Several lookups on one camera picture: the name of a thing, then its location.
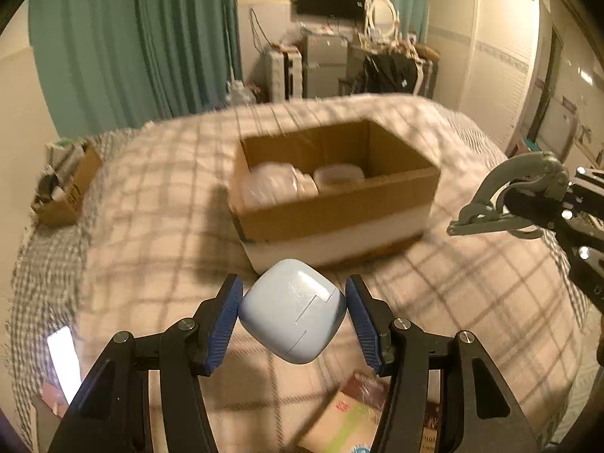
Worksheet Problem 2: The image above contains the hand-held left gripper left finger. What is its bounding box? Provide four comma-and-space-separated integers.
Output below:
47, 274, 244, 453

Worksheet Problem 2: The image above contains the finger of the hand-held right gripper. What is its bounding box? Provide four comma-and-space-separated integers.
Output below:
569, 166, 604, 218
504, 191, 604, 305

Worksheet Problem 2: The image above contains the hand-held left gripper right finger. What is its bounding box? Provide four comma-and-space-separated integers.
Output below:
344, 274, 541, 453

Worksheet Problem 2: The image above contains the light blue earbud case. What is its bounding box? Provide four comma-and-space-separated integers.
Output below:
238, 258, 350, 365

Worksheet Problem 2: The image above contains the grey metal hand tool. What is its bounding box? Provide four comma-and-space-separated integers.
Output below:
447, 151, 572, 241

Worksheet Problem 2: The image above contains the large cardboard box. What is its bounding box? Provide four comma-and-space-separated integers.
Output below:
228, 119, 442, 273

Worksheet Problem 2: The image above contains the pink and green snack packet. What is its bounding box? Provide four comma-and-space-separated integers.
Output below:
296, 372, 396, 453

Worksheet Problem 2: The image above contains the dark printed packet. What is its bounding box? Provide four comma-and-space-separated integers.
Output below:
419, 400, 444, 453

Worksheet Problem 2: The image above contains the plaid blanket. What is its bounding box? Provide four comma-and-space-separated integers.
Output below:
6, 92, 590, 453

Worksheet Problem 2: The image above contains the white plastic bag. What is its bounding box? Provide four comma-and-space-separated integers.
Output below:
242, 163, 320, 207

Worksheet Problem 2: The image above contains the clear plastic container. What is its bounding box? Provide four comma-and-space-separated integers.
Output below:
313, 163, 365, 188

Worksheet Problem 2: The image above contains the smartphone with lit screen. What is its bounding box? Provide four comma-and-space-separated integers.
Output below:
46, 327, 84, 405

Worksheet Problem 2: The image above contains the white sliding wardrobe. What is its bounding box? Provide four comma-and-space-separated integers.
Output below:
426, 0, 541, 148

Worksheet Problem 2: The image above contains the small cardboard box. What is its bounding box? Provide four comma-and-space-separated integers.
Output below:
30, 139, 103, 226

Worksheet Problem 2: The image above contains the black jacket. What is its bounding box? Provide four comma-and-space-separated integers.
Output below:
361, 51, 422, 96

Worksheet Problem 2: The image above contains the crumpled clear plastic bag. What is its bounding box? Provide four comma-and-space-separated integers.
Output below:
225, 80, 259, 105

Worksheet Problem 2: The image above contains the grey cabinet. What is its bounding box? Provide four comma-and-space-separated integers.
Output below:
301, 32, 351, 100

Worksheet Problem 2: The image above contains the white oval mirror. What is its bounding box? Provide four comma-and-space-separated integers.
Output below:
365, 0, 403, 42

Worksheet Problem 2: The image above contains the wide teal curtain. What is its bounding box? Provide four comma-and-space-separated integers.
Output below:
28, 0, 242, 139

